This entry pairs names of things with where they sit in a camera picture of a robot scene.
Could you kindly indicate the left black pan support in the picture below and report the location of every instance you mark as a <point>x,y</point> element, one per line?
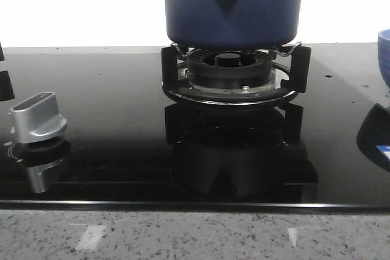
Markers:
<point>6,90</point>

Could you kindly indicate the metal wire pot trivet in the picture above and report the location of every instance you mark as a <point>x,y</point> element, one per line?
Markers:
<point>283,51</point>

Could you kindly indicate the silver stove knob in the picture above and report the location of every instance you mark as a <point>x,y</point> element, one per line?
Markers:
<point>37,119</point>

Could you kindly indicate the black glass gas stove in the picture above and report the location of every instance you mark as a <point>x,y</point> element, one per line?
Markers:
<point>126,146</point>

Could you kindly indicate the right black pan support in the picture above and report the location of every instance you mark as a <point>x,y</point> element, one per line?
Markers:
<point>288,79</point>

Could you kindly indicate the blue ribbed bowl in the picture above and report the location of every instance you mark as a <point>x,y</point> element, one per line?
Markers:
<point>383,54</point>

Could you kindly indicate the blue white stove sticker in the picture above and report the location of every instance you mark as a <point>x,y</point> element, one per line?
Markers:
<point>385,150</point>

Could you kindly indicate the black pan support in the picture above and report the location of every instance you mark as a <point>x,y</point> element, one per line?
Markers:
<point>6,90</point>
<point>288,79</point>

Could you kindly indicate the right black burner head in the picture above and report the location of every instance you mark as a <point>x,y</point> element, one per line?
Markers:
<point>230,69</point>

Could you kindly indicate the blue cooking pot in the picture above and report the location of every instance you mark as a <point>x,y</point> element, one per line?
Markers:
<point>232,24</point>

